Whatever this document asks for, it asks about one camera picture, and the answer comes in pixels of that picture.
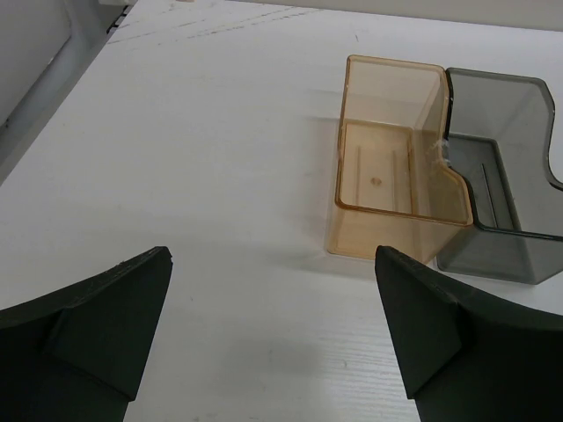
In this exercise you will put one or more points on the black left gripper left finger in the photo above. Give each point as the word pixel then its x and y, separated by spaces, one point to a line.
pixel 79 353

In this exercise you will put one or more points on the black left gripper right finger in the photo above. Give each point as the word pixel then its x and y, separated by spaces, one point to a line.
pixel 467 355

